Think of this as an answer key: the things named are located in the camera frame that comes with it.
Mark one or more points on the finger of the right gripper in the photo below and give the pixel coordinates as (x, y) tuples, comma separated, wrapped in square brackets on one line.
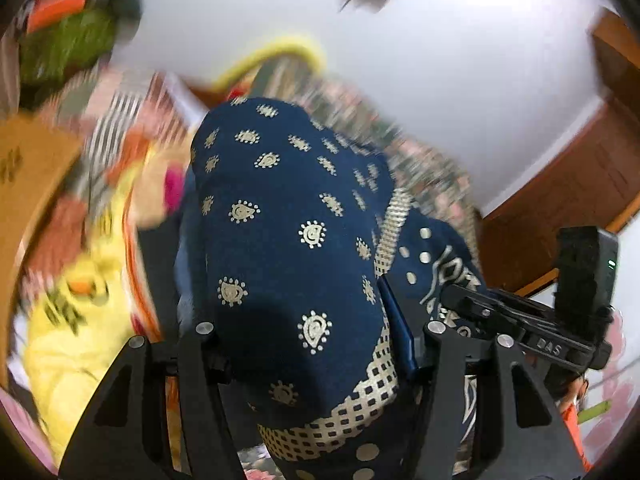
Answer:
[(497, 312)]

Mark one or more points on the navy patterned hooded jacket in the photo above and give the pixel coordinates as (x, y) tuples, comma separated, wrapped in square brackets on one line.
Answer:
[(290, 227)]

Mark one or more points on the brown wooden door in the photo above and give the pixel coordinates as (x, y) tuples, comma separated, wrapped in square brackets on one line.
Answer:
[(593, 181)]

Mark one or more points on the floral bedspread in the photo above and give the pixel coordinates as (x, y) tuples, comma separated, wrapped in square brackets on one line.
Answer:
[(371, 203)]

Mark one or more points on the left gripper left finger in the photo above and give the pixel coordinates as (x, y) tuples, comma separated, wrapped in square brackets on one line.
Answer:
[(123, 433)]

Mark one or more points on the orange box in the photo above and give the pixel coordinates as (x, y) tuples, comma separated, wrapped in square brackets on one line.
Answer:
[(48, 12)]

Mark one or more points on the yellow cartoon blanket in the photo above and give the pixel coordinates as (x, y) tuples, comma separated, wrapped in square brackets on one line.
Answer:
[(114, 278)]

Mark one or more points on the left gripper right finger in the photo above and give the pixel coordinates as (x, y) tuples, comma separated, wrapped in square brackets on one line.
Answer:
[(485, 413)]

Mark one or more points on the yellow headboard edge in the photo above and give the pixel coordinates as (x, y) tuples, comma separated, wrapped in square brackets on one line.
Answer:
[(294, 46)]

